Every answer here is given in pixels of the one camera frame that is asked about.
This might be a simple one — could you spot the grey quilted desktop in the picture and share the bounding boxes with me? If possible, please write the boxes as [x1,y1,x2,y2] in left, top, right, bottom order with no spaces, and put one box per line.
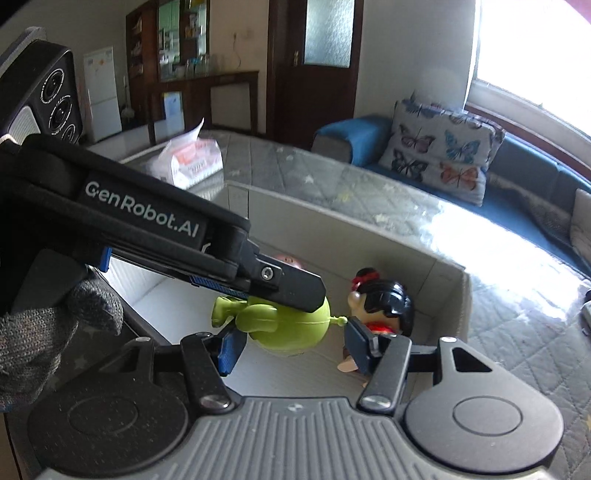
[0,129,591,480]

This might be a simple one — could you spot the pink and white tissue pack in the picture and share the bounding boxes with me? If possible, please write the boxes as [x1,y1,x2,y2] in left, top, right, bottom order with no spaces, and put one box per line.
[141,117,225,190]

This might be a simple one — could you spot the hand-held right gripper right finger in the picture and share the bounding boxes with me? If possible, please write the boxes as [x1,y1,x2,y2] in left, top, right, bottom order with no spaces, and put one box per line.
[344,318,497,411]

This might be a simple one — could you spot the blue sofa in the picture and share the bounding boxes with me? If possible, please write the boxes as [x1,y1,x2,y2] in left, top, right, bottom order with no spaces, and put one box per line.
[311,115,591,278]

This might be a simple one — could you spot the grey cardboard box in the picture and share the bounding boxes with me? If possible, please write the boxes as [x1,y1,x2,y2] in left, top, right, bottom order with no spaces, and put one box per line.
[106,180,472,400]

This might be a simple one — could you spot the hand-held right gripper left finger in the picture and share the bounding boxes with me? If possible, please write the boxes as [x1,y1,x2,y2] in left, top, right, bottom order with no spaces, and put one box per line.
[122,330,247,411]

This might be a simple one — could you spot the dark wooden door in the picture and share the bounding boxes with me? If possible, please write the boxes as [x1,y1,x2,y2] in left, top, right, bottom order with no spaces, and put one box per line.
[268,0,365,148]

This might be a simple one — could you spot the dark wooden side table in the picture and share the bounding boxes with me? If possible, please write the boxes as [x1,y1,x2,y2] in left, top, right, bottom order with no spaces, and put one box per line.
[148,70,260,145]

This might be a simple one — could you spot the black-haired doll toy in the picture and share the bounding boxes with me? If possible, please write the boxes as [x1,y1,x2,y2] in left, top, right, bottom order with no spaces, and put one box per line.
[336,267,414,388]

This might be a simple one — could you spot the dark wooden shelf cabinet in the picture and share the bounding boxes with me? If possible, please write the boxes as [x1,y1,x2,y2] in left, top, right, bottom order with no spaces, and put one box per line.
[126,0,218,84]

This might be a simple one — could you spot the white refrigerator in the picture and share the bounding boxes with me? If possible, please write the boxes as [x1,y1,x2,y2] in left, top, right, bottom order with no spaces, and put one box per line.
[83,45,123,143]

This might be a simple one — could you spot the window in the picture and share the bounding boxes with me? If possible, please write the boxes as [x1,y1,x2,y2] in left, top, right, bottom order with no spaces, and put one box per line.
[466,0,591,134]

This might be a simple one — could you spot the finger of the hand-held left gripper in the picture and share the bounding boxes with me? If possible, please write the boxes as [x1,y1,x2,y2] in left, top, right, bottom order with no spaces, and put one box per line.
[189,251,326,312]

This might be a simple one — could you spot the large butterfly print pillow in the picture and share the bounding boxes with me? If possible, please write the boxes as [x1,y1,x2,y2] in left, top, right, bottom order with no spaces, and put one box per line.
[379,98,491,206]

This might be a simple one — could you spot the grey pillow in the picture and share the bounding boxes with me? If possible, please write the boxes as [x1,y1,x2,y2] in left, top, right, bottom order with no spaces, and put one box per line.
[570,188,591,264]

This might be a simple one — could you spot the person's left hand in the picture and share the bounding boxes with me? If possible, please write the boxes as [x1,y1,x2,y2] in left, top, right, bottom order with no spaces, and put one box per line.
[0,265,124,411]

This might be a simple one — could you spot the green round toy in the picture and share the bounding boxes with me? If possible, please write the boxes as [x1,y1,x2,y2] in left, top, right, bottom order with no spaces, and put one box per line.
[211,295,348,355]

